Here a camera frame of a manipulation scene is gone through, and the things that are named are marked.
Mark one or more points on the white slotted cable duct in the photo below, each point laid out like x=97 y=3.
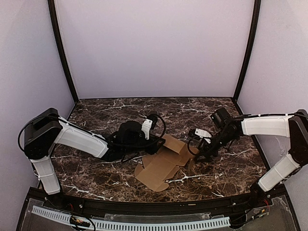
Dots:
x=131 y=223

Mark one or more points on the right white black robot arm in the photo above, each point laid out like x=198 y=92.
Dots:
x=293 y=126

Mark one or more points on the black front rail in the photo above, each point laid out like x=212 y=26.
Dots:
x=232 y=205

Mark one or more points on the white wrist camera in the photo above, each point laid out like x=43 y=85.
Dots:
x=199 y=134
x=146 y=127

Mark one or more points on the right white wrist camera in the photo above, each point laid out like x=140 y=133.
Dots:
x=199 y=134

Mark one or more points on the left black frame post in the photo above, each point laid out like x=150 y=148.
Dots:
x=60 y=49

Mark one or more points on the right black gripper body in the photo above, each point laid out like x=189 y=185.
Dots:
x=206 y=147

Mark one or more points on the black frame post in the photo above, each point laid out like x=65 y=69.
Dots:
x=60 y=49
x=248 y=50

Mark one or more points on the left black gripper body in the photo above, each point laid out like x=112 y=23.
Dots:
x=151 y=149

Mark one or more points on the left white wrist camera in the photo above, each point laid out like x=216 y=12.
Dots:
x=146 y=127

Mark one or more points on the right black frame post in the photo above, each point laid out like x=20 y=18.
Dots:
x=248 y=50

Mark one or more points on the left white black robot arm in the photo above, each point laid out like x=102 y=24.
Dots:
x=38 y=136

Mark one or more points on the brown cardboard box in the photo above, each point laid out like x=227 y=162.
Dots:
x=156 y=169

